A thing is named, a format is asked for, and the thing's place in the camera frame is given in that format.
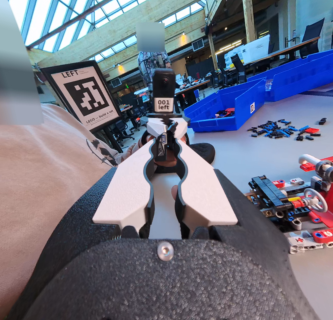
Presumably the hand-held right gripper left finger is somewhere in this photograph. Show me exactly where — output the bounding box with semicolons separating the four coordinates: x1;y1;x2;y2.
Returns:
92;139;156;233

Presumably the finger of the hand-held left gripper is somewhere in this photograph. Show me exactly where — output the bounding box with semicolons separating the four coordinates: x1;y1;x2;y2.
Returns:
170;118;189;140
146;118;167;138

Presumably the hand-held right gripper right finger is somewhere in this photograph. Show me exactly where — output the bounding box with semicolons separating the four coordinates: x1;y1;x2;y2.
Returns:
175;138;238;238

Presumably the long black lego piece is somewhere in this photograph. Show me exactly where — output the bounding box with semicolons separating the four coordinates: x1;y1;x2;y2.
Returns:
154;122;178;162

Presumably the lego car chassis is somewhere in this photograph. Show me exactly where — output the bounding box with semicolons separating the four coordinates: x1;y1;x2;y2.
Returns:
245;153;333;255

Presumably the person's left forearm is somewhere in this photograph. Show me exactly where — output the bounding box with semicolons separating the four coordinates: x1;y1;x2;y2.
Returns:
120;139;146;161

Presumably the person's left hand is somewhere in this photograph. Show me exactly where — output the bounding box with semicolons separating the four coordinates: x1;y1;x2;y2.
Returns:
156;151;178;168

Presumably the black wrist rest pad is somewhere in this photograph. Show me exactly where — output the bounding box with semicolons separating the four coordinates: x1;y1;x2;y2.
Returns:
187;143;216;165

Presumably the black framed marker sign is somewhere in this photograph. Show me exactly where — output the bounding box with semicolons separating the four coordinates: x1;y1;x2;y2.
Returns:
40;60;122;133

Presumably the blue bin with square label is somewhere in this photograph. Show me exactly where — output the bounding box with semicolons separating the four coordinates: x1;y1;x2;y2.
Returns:
184;78;266;132

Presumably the black office chair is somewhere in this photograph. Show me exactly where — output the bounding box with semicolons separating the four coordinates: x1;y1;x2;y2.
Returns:
230;53;247;84
299;18;325;58

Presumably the pile of black blue pins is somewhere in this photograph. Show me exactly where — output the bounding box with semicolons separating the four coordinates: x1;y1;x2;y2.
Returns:
247;118;327;141

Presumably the stack of white storage boxes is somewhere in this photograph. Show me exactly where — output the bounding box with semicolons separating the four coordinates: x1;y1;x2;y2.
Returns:
224;34;271;65

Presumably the long blue storage bin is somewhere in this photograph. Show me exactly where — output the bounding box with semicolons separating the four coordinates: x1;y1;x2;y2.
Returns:
247;49;333;102

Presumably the long wooden desk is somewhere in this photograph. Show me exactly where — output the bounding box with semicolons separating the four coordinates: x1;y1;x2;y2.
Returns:
242;36;320;64

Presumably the black desk mat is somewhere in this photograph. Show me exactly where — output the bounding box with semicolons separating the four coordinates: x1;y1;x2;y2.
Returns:
299;90;333;97

